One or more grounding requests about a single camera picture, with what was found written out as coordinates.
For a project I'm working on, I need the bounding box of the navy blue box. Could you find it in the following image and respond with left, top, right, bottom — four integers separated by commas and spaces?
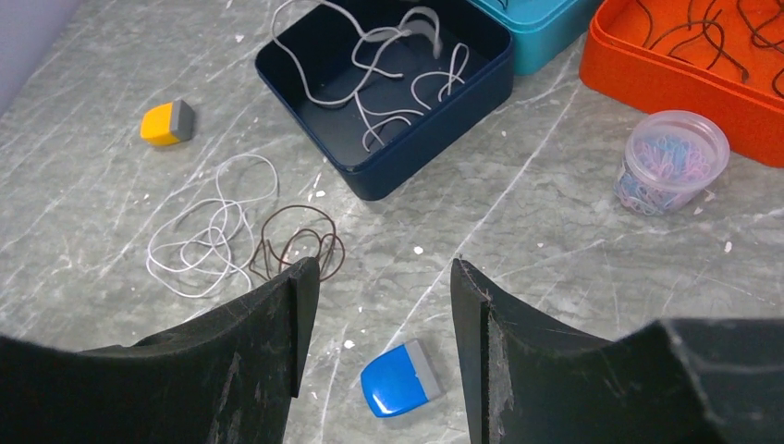
255, 1, 514, 201

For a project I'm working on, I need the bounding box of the yellow grey block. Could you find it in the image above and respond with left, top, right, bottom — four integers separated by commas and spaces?
140, 100, 196, 147

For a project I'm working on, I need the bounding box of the clear paperclip jar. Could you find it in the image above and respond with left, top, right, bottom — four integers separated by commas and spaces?
613, 110, 730, 216

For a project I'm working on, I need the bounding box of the orange box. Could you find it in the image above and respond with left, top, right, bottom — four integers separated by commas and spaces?
580, 1, 783, 167

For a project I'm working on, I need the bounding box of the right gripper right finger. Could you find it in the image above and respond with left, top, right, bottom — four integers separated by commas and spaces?
450, 259, 783, 443

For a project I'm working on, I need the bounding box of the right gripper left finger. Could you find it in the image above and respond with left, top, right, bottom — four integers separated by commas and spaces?
1, 257, 320, 443

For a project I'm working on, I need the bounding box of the teal box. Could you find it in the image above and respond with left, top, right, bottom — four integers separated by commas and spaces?
472, 0, 602, 76

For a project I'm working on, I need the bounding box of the blue grey block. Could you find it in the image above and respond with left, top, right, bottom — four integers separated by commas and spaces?
360, 339, 445, 418

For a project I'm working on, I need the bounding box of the white cable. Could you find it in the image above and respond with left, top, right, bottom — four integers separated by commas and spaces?
270, 0, 472, 154
145, 153, 280, 300

